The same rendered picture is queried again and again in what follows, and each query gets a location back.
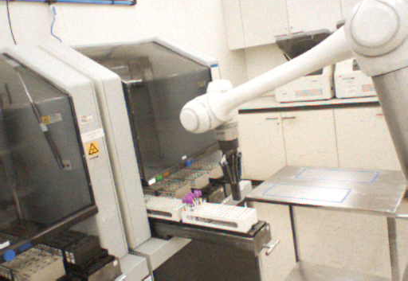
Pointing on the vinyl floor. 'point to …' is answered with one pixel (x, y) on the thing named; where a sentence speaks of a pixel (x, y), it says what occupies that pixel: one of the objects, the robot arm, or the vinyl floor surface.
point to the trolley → (342, 202)
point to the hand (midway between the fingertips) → (235, 191)
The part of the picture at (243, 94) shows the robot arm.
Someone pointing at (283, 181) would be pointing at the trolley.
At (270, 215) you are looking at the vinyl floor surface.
